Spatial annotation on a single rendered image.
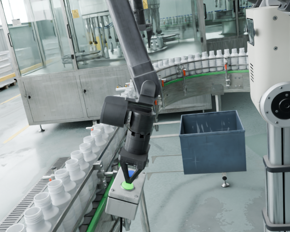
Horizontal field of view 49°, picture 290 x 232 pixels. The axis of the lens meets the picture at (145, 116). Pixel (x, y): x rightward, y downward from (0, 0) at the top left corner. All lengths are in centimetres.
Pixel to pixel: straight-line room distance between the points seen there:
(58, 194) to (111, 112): 25
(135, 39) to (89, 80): 393
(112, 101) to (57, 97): 420
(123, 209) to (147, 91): 31
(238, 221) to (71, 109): 316
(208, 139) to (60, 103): 361
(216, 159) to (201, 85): 119
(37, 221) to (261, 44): 80
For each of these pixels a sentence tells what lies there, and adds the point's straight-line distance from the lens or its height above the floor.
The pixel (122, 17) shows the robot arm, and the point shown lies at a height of 153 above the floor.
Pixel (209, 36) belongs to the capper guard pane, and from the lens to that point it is 632.
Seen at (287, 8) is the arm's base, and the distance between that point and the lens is 92.
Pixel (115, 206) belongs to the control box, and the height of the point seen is 108.
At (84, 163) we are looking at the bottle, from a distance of 100.
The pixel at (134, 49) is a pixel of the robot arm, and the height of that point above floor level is 146.
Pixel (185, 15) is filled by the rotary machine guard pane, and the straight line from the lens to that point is 440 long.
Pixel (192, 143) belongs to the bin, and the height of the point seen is 90.
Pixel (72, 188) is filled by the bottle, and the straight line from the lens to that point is 90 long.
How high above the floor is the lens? 153
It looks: 17 degrees down
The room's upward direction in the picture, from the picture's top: 9 degrees counter-clockwise
